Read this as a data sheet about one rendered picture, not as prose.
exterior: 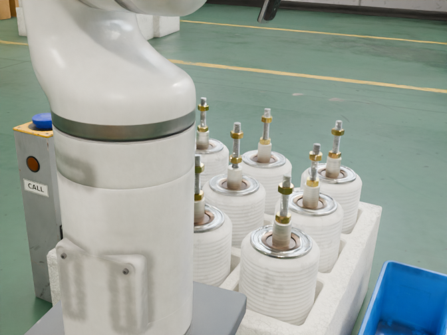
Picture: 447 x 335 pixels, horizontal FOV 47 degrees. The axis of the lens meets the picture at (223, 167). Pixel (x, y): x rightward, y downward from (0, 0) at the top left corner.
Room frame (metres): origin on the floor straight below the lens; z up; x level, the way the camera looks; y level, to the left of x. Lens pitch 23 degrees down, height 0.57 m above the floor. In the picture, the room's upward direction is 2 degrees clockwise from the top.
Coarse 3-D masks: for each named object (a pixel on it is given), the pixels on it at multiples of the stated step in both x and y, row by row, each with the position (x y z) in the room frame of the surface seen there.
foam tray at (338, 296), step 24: (264, 216) 0.73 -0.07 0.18; (360, 216) 0.75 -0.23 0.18; (360, 240) 0.67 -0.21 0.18; (48, 264) 0.60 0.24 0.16; (336, 264) 0.60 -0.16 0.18; (360, 264) 0.64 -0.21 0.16; (336, 288) 0.54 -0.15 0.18; (360, 288) 0.68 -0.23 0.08; (312, 312) 0.49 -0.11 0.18; (336, 312) 0.51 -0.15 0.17
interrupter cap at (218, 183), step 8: (216, 176) 0.71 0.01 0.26; (224, 176) 0.72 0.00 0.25; (248, 176) 0.72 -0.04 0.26; (216, 184) 0.68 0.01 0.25; (224, 184) 0.69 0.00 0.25; (248, 184) 0.69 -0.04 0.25; (256, 184) 0.69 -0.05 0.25; (216, 192) 0.66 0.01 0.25; (224, 192) 0.66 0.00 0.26; (232, 192) 0.66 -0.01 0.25; (240, 192) 0.66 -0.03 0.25; (248, 192) 0.66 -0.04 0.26
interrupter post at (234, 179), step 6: (228, 168) 0.69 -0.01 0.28; (234, 168) 0.68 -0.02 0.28; (240, 168) 0.69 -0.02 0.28; (228, 174) 0.68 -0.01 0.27; (234, 174) 0.68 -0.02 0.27; (240, 174) 0.68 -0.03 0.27; (228, 180) 0.68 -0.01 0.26; (234, 180) 0.68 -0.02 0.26; (240, 180) 0.68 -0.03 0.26; (228, 186) 0.68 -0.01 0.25; (234, 186) 0.68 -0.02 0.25; (240, 186) 0.68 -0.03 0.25
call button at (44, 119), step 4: (36, 116) 0.74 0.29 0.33; (40, 116) 0.74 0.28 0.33; (44, 116) 0.74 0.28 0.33; (48, 116) 0.74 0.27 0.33; (32, 120) 0.74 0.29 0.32; (36, 120) 0.73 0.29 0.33; (40, 120) 0.73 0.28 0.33; (44, 120) 0.73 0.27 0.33; (48, 120) 0.73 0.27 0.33; (36, 124) 0.73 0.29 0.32; (40, 124) 0.73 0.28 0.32; (44, 124) 0.73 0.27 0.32; (48, 124) 0.73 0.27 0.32
